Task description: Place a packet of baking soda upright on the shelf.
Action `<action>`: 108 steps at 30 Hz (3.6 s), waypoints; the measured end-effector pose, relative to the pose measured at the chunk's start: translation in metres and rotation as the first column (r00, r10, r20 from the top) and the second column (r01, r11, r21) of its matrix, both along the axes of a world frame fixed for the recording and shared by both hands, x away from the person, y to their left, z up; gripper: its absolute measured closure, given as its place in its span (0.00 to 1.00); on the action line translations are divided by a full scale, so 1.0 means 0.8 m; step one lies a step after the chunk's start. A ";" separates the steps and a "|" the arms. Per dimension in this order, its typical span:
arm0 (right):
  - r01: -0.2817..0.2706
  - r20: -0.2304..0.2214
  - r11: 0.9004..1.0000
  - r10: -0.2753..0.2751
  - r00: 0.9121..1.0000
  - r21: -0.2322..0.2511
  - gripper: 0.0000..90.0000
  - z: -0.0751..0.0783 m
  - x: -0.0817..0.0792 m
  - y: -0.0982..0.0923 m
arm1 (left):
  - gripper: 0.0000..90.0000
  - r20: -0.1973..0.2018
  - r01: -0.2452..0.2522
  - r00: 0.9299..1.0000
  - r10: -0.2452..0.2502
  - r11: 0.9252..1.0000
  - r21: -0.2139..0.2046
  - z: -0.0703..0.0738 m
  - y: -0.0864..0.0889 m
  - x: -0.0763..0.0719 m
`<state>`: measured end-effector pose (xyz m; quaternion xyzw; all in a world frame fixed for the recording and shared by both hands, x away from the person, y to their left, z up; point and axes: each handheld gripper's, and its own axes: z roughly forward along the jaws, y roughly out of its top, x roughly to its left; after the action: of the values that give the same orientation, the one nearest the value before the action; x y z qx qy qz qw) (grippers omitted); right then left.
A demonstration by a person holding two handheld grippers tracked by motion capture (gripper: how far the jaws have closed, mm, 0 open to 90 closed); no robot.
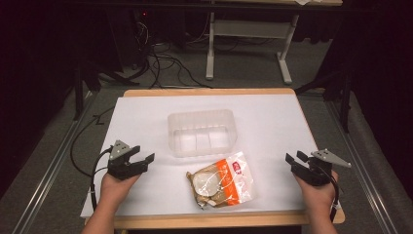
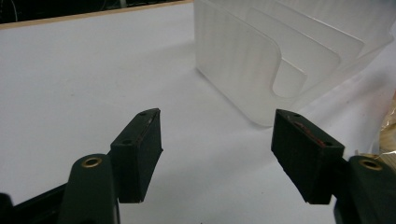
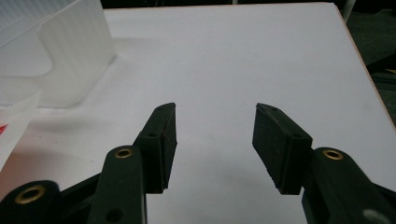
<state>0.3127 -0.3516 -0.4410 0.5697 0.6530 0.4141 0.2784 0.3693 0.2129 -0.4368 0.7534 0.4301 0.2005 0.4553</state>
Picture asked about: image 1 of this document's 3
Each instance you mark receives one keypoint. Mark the person's right hand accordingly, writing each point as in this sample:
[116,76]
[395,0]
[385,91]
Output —
[317,195]

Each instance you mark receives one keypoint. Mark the person's left hand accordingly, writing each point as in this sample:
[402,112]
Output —
[114,190]

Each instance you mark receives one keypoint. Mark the dark computer tower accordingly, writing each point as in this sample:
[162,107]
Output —
[130,39]

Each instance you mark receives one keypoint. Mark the white metal frame desk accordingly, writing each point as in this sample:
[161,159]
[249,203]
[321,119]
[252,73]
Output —
[250,29]

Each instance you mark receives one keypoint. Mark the black stand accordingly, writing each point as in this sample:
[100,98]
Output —
[78,94]
[346,104]

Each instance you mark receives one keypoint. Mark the metal floor rail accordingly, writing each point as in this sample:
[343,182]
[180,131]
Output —
[48,172]
[363,177]

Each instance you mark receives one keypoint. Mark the white table mat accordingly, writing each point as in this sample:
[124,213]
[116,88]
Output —
[266,130]

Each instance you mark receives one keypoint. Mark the clear plastic container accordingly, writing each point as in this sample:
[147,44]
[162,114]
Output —
[201,133]

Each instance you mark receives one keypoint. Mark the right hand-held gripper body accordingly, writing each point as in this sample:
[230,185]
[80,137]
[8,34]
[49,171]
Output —
[316,174]

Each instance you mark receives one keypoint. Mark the orange and clear snack bag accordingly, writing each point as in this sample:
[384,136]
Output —
[224,180]

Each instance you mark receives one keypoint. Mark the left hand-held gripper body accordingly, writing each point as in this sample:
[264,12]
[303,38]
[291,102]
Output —
[120,167]

